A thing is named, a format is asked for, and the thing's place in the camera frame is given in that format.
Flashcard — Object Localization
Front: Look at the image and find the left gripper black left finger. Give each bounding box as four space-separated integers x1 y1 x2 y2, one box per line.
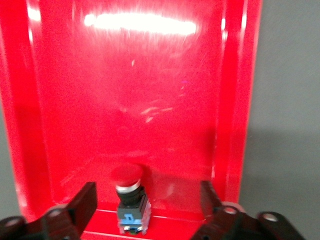
0 181 98 240

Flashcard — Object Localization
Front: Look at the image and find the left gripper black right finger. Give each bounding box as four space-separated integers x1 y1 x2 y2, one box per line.
192 180 307 240

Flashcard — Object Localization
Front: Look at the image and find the red push button switch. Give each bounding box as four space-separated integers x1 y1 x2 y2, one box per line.
110 163 153 237

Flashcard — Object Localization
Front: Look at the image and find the red plastic tray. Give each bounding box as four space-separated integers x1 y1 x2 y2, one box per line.
0 0 264 240

